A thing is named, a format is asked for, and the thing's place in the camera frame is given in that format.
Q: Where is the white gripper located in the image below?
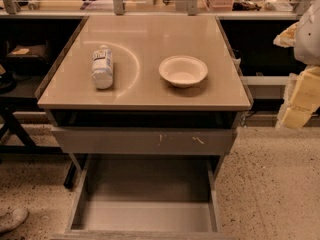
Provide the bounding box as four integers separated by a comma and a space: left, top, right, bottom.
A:
273, 0, 320, 130

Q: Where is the grey drawer cabinet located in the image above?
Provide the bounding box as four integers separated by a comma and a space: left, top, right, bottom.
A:
34, 14, 255, 185

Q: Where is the open middle drawer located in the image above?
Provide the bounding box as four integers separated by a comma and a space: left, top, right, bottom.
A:
50, 156, 237, 240

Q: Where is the closed top drawer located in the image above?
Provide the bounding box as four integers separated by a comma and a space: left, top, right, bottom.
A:
52, 127, 237, 156

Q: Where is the white paper bowl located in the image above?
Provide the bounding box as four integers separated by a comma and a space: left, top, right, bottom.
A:
159, 55, 208, 88

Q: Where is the dark box on shelf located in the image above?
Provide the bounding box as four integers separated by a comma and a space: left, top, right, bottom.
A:
6, 45, 49, 75

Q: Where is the grey shoe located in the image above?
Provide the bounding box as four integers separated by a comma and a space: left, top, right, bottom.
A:
0, 208, 29, 233

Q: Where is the black table leg frame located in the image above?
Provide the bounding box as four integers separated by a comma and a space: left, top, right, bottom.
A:
0, 102, 78, 189

